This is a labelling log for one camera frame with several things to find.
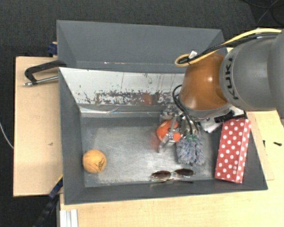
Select brown lens sunglasses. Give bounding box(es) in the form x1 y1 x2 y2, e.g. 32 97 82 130
150 168 196 184

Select orange fruit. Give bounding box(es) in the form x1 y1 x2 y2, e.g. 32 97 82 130
156 120 182 143

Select tan ball with black mark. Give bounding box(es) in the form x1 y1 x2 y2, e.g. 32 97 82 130
82 149 107 175

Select blue and white fuzzy cloth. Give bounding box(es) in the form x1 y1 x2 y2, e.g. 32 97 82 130
175 133 204 166

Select red white-dotted box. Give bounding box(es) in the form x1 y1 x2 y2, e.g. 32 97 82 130
214 118 252 184

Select black cylinder on white bracket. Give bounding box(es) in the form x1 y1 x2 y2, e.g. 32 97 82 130
200 109 246 134

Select brown cardboard board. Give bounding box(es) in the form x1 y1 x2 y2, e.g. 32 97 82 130
13 55 63 197

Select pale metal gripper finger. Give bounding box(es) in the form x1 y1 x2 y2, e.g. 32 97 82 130
165 134 176 149
158 135 171 154

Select grey metal bin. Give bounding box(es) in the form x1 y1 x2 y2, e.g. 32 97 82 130
56 19 268 205

